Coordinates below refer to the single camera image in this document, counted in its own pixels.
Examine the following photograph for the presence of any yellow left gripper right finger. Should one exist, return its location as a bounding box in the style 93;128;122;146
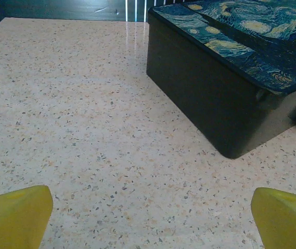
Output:
250;187;296;249

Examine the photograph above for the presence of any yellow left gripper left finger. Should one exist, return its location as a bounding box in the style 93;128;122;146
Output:
0;185;54;249

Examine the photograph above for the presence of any black box with painting lid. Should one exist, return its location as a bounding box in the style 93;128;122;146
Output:
146;0;296;160

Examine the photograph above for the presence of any vertical metal frame post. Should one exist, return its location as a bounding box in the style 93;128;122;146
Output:
124;0;149;23

